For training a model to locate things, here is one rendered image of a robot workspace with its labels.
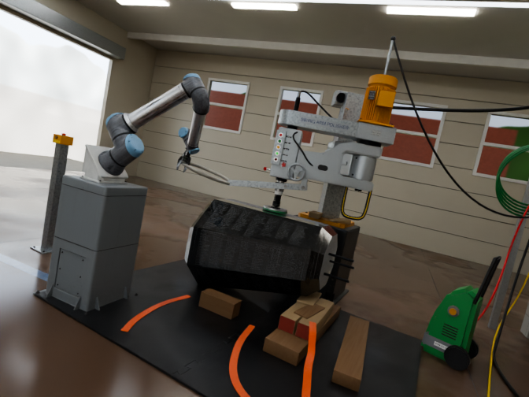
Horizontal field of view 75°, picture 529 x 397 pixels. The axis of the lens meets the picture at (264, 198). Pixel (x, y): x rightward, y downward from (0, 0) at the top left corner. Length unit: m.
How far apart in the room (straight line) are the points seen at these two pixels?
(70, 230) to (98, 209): 0.28
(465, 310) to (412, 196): 6.03
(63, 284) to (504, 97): 8.76
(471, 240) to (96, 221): 7.98
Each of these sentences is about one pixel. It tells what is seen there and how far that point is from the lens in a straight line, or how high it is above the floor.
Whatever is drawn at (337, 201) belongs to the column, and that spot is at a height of 0.97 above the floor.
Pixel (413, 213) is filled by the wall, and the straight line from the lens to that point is 8.90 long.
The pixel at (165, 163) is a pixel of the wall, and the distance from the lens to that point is 11.17.
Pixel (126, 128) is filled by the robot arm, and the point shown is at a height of 1.24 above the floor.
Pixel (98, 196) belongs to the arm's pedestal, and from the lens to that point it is 2.46.
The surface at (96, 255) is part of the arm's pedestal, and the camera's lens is 2.52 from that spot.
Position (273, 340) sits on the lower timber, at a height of 0.11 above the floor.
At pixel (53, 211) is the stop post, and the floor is 0.38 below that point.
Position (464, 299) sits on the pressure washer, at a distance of 3.06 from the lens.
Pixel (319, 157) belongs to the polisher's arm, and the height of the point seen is 1.33.
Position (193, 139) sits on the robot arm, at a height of 1.27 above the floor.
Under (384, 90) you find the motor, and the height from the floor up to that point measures 1.96.
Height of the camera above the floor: 1.19
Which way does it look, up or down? 5 degrees down
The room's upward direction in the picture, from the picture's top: 12 degrees clockwise
